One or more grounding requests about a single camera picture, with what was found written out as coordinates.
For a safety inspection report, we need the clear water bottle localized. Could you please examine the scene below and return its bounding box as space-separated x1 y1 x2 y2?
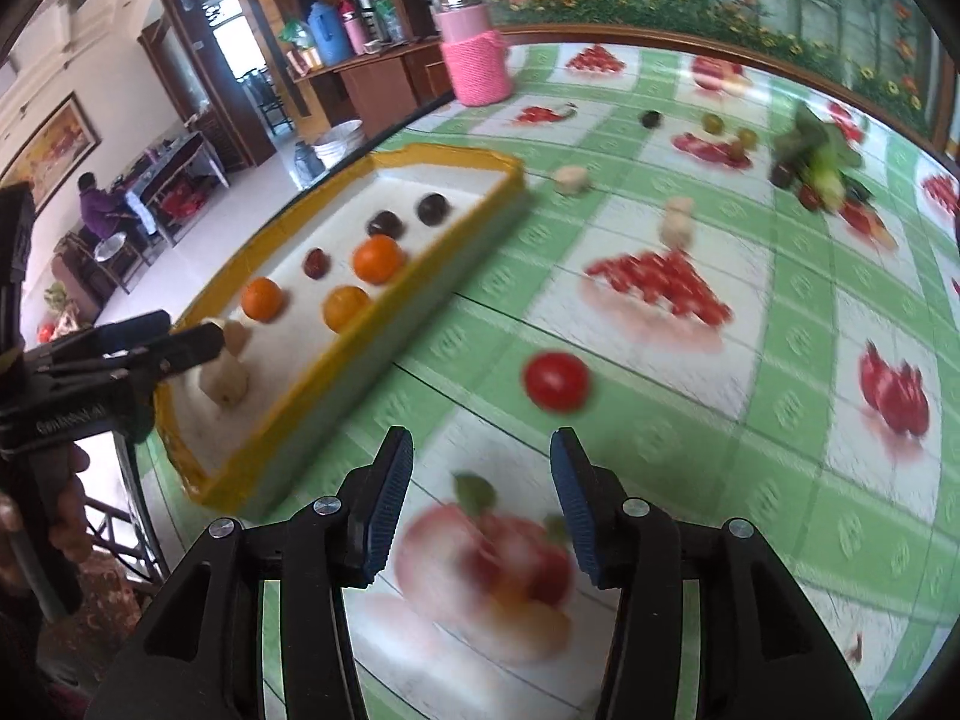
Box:
291 141 320 192

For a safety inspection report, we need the wooden sideboard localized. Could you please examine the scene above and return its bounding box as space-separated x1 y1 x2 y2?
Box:
289 37 458 140

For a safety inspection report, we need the jar with pink knitted cover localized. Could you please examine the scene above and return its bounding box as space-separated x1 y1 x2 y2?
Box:
433 0 512 107

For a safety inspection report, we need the green printed tablecloth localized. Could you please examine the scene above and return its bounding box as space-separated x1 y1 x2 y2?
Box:
135 41 960 720

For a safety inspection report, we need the large beige yam chunk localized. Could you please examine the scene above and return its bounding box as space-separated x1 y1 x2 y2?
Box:
199 352 248 407

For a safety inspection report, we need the dining table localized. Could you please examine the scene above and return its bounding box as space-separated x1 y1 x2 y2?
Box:
124 131 230 245

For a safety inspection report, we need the person's left hand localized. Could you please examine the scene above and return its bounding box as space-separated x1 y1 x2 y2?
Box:
46 445 92 563

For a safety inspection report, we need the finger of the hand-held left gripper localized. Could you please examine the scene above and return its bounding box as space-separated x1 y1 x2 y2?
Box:
45 321 227 391
30 310 173 368

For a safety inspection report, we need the blue plastic jug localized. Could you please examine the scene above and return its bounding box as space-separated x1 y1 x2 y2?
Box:
307 1 353 67

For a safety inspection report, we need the white tray with yellow rim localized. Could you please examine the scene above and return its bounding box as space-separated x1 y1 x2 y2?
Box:
154 144 527 509

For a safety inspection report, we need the black thermos flask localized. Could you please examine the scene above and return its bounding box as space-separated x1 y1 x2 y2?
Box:
352 0 387 46

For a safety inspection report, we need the large orange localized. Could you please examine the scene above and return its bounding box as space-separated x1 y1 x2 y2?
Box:
352 235 407 286

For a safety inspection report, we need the red tomato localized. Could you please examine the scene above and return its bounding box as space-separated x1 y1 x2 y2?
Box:
523 351 590 413

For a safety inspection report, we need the framed wall painting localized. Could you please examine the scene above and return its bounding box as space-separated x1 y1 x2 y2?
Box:
0 92 102 203

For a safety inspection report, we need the dark wooden chair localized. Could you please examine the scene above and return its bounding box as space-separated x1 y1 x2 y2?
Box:
251 71 295 136

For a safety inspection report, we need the artificial flower border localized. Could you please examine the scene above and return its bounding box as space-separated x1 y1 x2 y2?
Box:
487 0 946 121

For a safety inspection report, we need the stack of white bowls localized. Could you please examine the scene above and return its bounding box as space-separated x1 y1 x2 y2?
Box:
313 120 366 162

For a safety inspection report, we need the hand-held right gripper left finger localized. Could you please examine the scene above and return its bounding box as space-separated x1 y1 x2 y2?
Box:
86 426 415 720

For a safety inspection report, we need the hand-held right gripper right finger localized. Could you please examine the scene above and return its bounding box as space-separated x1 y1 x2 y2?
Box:
550 426 875 720

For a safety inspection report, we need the green bok choy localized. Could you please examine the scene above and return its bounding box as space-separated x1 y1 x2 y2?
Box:
772 101 875 211

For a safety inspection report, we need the small orange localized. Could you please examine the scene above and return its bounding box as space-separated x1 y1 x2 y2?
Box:
241 277 287 323
322 285 372 333

